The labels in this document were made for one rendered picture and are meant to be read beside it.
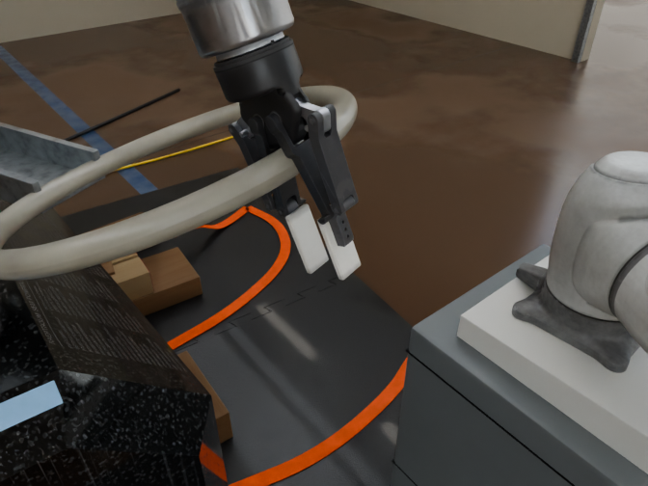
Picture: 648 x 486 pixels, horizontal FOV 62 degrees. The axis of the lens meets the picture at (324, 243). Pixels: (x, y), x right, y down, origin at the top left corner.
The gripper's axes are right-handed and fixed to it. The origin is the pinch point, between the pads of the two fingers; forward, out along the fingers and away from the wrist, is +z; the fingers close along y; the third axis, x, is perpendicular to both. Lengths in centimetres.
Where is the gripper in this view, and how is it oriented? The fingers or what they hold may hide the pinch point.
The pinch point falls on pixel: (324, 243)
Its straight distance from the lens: 56.4
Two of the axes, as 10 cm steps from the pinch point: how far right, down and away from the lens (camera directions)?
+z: 3.2, 8.5, 4.1
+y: -6.8, -0.9, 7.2
